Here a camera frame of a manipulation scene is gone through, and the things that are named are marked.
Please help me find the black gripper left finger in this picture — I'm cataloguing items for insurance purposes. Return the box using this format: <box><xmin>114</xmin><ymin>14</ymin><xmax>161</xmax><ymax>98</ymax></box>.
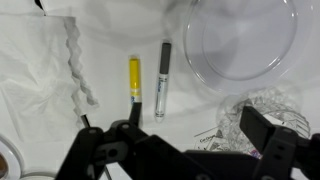
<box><xmin>55</xmin><ymin>102</ymin><xmax>187</xmax><ymax>180</ymax></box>

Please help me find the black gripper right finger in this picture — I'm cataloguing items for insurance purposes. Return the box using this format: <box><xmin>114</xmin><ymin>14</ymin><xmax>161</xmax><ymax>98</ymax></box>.
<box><xmin>240</xmin><ymin>106</ymin><xmax>320</xmax><ymax>180</ymax></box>

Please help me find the black marker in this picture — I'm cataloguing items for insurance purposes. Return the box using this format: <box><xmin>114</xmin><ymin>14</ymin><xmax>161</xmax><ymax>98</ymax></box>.
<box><xmin>155</xmin><ymin>42</ymin><xmax>172</xmax><ymax>122</ymax></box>

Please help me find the yellow marker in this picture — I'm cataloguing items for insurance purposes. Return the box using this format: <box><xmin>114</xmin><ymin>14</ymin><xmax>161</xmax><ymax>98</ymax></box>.
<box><xmin>129</xmin><ymin>56</ymin><xmax>141</xmax><ymax>103</ymax></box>

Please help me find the clear white plate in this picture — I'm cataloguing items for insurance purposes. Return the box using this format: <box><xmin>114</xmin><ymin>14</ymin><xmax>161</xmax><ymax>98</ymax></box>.
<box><xmin>183</xmin><ymin>0</ymin><xmax>315</xmax><ymax>94</ymax></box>

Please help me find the plate of yellow buns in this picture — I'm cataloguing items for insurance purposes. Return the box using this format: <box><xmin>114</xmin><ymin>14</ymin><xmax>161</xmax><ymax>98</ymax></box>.
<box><xmin>0</xmin><ymin>136</ymin><xmax>23</xmax><ymax>180</ymax></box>

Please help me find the clear glass bowl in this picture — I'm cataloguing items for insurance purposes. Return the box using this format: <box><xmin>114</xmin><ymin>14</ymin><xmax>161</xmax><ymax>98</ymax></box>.
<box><xmin>217</xmin><ymin>88</ymin><xmax>310</xmax><ymax>158</ymax></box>

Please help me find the white paper napkin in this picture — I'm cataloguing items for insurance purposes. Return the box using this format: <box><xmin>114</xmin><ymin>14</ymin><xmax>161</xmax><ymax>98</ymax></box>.
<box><xmin>0</xmin><ymin>14</ymin><xmax>98</xmax><ymax>142</ymax></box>

